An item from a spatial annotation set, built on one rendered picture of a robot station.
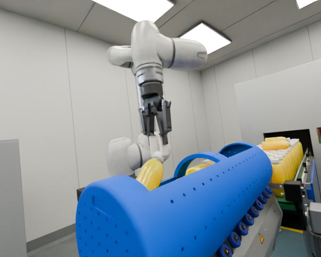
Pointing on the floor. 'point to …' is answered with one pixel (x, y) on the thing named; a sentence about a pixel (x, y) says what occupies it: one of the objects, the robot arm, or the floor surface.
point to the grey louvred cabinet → (6, 200)
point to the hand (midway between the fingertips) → (158, 146)
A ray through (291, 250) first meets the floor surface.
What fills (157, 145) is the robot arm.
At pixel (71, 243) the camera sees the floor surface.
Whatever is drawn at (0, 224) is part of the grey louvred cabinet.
